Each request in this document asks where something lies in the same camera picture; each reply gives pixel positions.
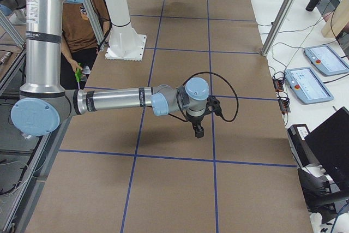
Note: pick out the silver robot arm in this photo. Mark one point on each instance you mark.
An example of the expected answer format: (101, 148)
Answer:
(44, 104)

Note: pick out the aluminium frame post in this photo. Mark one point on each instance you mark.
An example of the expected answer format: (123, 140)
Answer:
(274, 31)

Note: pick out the near teach pendant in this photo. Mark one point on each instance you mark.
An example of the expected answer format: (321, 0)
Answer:
(307, 86)

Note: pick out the person in brown shirt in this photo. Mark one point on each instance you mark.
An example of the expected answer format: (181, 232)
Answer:
(79, 44)

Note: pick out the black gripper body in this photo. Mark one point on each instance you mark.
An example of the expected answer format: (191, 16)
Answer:
(196, 120)

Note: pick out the black box with label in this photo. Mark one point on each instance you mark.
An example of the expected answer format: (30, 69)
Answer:
(300, 149)

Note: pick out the teach pendant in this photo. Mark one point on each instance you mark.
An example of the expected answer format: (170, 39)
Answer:
(326, 60)
(307, 86)

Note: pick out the green hand tool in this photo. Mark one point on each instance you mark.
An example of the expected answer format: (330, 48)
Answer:
(78, 76)

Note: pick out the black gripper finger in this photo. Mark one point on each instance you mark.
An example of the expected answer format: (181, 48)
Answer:
(198, 130)

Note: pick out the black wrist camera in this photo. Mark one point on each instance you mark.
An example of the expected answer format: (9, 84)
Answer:
(214, 106)

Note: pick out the black laptop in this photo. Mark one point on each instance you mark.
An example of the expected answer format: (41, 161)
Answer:
(329, 143)

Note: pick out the far teach pendant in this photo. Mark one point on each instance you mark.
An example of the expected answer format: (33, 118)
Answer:
(326, 60)

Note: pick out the wooden board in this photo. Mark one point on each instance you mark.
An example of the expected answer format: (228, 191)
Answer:
(337, 22)

